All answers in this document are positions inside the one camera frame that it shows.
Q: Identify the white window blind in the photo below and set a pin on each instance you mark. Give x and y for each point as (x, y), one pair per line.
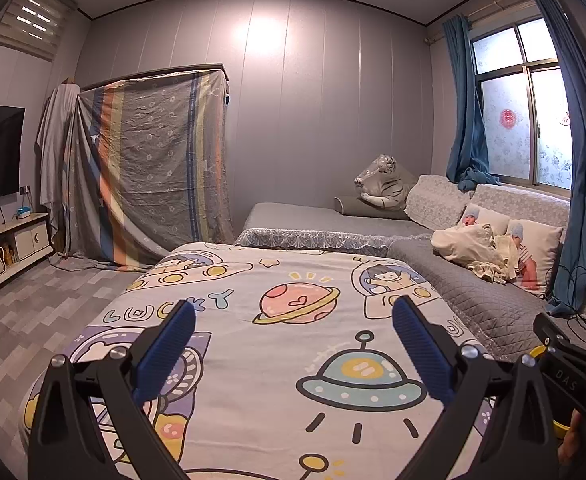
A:
(33, 20)

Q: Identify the person's right hand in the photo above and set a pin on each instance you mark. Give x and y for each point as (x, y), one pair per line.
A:
(573, 437)

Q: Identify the cream television cabinet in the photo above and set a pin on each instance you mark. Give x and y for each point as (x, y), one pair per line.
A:
(28, 240)

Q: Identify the red window sticker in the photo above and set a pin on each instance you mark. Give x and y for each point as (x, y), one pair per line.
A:
(506, 117)

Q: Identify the frosted glass window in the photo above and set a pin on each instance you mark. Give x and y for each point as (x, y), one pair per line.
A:
(508, 110)

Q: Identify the small baby print pillow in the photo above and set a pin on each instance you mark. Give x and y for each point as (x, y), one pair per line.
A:
(493, 220)

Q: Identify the yellow rimmed black trash bin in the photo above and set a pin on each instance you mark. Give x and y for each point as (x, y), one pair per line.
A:
(561, 428)

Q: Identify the small blue white device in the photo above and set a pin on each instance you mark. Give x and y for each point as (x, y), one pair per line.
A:
(23, 213)

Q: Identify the cream clothes pile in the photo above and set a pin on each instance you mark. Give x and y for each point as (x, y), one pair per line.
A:
(463, 247)

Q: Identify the wooden curtain rod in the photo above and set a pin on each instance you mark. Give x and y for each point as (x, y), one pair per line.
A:
(498, 5)

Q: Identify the short blue curtain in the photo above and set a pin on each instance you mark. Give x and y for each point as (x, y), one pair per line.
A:
(465, 110)

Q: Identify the large baby print pillow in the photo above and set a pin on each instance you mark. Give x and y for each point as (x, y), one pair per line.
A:
(543, 245)

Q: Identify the striped bed sheet cover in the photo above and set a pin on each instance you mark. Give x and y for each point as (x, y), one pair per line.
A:
(148, 170)

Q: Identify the cartoon printed blanket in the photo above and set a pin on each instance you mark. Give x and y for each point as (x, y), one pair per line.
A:
(273, 360)

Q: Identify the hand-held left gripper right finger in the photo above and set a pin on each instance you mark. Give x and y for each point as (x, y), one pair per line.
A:
(423, 355)

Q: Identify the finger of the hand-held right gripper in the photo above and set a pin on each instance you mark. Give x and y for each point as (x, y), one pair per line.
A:
(568, 370)

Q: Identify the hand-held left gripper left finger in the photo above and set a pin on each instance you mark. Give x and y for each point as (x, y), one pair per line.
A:
(165, 350)

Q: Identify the grey quilted sofa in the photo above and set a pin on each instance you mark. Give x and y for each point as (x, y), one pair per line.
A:
(473, 300)

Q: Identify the long blue curtain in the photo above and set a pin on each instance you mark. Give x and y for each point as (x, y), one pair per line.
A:
(580, 185)

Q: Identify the grey hanging cloth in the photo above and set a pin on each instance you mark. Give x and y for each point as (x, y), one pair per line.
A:
(55, 160)

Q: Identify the white tiger plush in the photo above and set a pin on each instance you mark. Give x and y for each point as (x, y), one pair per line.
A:
(388, 185)

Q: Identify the grey bolster pillow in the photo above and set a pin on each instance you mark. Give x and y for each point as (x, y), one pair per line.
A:
(353, 206)

